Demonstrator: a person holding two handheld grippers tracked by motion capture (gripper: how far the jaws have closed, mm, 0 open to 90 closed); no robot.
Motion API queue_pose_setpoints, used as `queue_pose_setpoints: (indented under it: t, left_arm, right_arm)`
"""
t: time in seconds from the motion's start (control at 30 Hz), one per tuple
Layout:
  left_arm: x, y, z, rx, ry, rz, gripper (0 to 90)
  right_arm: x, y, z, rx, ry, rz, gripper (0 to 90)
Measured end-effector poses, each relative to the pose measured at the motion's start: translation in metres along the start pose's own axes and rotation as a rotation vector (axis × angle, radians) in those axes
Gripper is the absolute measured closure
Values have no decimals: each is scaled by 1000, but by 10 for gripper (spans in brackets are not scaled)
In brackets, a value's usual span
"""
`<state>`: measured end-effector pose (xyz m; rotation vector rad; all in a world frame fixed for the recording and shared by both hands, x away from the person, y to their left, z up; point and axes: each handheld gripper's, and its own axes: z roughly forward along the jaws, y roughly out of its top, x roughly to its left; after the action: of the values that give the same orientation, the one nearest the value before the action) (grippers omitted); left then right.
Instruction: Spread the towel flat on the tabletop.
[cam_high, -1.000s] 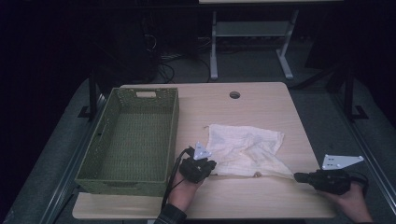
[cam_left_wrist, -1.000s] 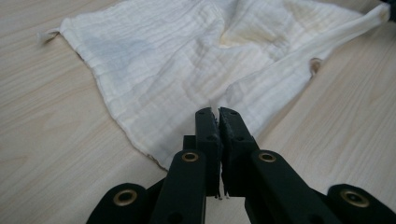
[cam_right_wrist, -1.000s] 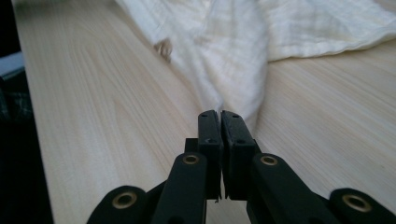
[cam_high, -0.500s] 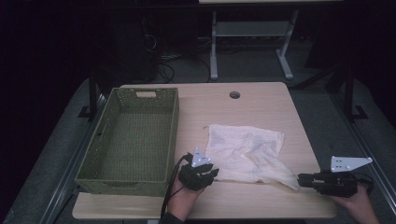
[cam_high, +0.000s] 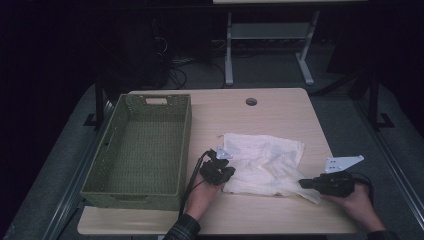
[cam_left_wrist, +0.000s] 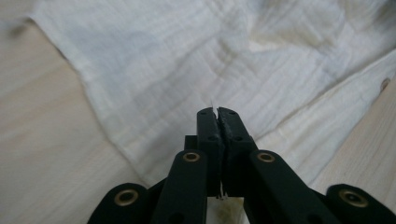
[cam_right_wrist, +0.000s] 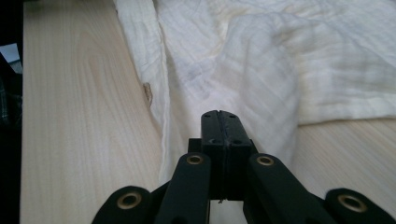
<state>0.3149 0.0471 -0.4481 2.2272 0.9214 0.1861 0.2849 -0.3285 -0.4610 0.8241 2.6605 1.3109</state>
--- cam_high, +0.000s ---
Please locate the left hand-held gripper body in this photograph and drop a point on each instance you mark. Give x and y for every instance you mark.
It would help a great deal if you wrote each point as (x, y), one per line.
(216, 171)

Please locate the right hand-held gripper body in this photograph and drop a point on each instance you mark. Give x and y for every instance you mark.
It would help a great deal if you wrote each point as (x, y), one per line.
(336, 185)

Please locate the white cloth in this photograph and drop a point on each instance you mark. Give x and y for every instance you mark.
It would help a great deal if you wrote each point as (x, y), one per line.
(263, 163)

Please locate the person's left hand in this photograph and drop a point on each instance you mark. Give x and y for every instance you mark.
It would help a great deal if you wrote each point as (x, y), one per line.
(200, 200)

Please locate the person's right hand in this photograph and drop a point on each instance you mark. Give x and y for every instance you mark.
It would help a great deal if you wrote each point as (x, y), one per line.
(361, 206)

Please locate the green woven basket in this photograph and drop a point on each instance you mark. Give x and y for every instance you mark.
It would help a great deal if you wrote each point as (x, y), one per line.
(146, 150)

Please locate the black metal stand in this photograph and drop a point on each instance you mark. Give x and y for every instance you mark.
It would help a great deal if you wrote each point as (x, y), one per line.
(99, 100)
(374, 100)

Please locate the metal floor rail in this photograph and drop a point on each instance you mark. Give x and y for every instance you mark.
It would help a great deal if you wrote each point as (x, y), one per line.
(76, 173)
(393, 160)

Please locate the desk with white metal frame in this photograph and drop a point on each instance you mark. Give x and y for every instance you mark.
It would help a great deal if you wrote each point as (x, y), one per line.
(270, 30)

